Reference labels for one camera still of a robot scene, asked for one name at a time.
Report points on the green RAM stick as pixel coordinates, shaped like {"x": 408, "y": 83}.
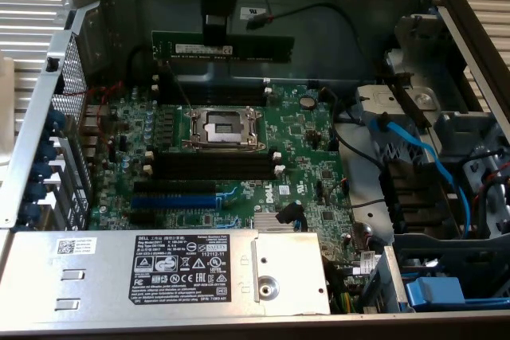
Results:
{"x": 259, "y": 47}

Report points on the RAM slot with white latches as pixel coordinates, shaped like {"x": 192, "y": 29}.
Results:
{"x": 215, "y": 161}
{"x": 223, "y": 91}
{"x": 223, "y": 102}
{"x": 215, "y": 174}

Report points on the thin metal locking lever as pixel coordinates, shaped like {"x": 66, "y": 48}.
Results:
{"x": 179, "y": 85}

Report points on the grey metal PC case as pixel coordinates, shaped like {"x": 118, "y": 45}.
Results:
{"x": 318, "y": 49}

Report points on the metal CPU socket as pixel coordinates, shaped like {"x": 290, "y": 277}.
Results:
{"x": 223, "y": 127}

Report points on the round coin cell battery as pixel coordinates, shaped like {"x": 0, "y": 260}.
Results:
{"x": 307, "y": 101}

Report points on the green Dell motherboard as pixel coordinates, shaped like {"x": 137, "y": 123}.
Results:
{"x": 295, "y": 145}

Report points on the long black expansion slot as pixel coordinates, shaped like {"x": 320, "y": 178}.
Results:
{"x": 175, "y": 188}

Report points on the blue plastic card retainer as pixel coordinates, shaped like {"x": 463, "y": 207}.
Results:
{"x": 53, "y": 119}

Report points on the long blue expansion slot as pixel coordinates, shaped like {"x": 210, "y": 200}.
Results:
{"x": 175, "y": 201}

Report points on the silver chipset heat sink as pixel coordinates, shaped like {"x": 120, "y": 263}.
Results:
{"x": 267, "y": 221}

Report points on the short black expansion slot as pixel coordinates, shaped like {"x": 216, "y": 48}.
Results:
{"x": 141, "y": 217}

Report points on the black Dell rating label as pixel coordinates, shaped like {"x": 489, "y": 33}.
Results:
{"x": 179, "y": 268}

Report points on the grey metal disk bay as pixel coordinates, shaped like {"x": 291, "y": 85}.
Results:
{"x": 454, "y": 121}

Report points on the black plastic block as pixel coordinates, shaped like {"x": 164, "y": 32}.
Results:
{"x": 414, "y": 196}

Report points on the white QR code sticker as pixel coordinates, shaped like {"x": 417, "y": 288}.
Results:
{"x": 75, "y": 246}

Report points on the silver power supply box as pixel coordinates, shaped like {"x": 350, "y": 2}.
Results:
{"x": 99, "y": 276}

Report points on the blue plastic bracket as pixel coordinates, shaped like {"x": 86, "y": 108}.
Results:
{"x": 434, "y": 292}

